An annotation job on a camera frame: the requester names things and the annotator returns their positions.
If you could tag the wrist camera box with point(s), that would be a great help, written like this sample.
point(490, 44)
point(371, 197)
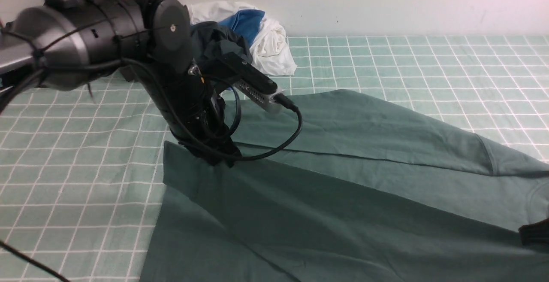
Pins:
point(234, 71)

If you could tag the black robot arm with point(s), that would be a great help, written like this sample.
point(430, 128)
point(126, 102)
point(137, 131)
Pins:
point(66, 44)

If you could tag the green checkered tablecloth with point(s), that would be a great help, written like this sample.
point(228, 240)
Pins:
point(81, 177)

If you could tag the blue crumpled garment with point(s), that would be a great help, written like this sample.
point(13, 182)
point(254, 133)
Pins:
point(246, 23)

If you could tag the green long-sleeved shirt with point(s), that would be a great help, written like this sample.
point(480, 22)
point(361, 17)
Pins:
point(189, 245)

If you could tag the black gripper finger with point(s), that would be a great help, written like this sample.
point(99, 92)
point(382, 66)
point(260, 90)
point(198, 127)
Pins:
point(535, 234)

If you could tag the white crumpled garment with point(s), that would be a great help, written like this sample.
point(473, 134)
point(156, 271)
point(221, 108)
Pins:
point(270, 50)

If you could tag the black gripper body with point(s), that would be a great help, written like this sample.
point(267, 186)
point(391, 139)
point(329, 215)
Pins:
point(199, 125)

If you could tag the dark teal crumpled garment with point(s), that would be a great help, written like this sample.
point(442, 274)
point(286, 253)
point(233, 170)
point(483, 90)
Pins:
point(211, 40)

